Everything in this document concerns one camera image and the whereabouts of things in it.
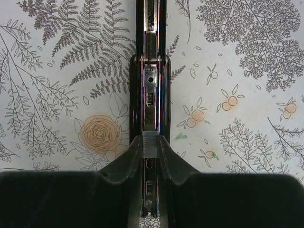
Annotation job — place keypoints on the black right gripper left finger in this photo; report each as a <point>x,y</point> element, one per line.
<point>108,198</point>

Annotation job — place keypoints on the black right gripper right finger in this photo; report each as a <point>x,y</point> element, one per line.
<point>189,198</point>

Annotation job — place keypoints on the silver staple strip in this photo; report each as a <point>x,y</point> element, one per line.
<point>150,144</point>

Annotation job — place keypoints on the floral patterned table mat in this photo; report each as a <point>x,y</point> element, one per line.
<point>235,104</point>

